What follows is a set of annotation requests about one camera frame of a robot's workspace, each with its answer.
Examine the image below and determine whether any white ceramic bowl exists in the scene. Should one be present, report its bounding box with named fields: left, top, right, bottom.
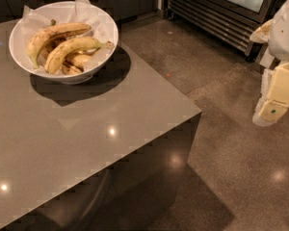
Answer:
left=8, top=0, right=119, bottom=85

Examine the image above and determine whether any bottom brown spotted banana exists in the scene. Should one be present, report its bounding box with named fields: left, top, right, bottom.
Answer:
left=61, top=63, right=83, bottom=75

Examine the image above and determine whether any upper left spotted banana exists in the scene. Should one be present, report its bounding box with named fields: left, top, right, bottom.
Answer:
left=26, top=22, right=92, bottom=69

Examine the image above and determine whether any yellow spotted banana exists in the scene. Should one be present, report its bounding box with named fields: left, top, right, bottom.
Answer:
left=44, top=37, right=114, bottom=74

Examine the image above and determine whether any small lower yellow banana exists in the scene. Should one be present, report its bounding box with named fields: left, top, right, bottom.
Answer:
left=66, top=54, right=92, bottom=68

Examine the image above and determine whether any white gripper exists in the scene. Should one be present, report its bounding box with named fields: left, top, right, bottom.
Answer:
left=250, top=0, right=289, bottom=126

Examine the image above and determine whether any white paper bowl liner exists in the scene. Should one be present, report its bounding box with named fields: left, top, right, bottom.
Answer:
left=19, top=0, right=116, bottom=75

